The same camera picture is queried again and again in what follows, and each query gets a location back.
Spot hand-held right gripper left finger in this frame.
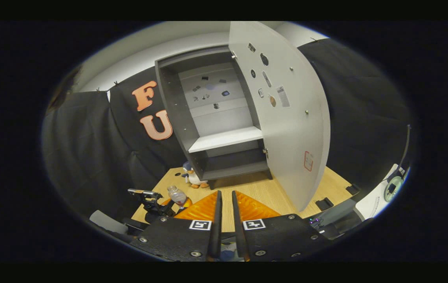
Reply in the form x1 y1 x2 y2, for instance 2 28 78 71
130 191 223 262

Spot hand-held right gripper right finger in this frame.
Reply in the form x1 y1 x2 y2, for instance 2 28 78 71
231 191 328 263

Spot clear bottle with red label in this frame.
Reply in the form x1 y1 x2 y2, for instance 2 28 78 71
167 186 187 208

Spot grey cabinet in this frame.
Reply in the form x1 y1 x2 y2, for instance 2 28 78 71
154 45 273 190

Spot white cabinet door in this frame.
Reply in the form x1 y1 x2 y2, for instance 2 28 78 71
229 22 331 212

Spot penguin plush toy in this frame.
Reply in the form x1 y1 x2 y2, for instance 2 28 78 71
181 161 209 189

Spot grey plastic object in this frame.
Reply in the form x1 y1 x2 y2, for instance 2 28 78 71
89 210 129 235

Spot black backdrop cloth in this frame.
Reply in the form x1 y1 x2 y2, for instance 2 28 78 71
42 37 415 221

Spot dark grey device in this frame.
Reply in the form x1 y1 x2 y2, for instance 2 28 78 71
309 198 366 241

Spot white sheet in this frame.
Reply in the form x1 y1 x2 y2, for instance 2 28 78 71
355 164 410 219

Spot round green rimmed device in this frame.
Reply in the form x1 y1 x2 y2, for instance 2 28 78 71
384 176 404 202

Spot black cable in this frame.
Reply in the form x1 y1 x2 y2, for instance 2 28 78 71
387 125 411 182

